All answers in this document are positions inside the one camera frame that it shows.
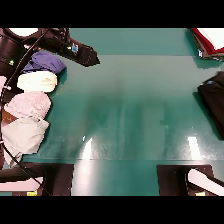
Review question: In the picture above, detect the red garment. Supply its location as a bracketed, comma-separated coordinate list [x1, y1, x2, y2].
[190, 28, 224, 62]

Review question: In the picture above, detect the purple garment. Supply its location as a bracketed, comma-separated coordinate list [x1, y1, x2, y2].
[21, 49, 68, 76]

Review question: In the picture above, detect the black cable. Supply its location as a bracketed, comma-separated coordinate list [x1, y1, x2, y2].
[0, 28, 54, 197]

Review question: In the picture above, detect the pink garment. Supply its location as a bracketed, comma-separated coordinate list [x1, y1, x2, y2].
[3, 91, 53, 121]

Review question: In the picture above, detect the grey garment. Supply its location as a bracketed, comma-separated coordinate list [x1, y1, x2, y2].
[1, 116, 51, 168]

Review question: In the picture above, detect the cream garment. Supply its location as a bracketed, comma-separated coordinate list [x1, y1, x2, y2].
[16, 70, 60, 94]

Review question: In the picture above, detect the brown garment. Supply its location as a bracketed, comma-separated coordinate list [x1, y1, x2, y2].
[1, 109, 19, 126]

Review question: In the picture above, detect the white garment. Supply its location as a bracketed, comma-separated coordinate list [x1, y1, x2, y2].
[199, 28, 224, 52]

